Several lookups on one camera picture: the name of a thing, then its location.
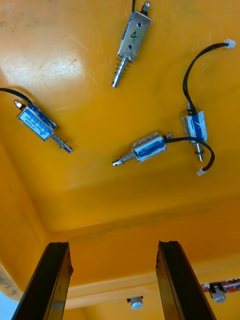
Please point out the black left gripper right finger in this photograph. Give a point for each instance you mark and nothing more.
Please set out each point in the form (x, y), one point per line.
(180, 287)

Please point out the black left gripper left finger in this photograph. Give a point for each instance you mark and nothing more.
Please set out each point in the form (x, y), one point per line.
(45, 287)

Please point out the round red circuit board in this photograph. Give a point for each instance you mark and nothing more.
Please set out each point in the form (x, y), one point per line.
(226, 285)

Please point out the yellow-orange plastic bin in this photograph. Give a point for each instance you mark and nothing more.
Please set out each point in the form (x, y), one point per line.
(110, 312)
(100, 200)

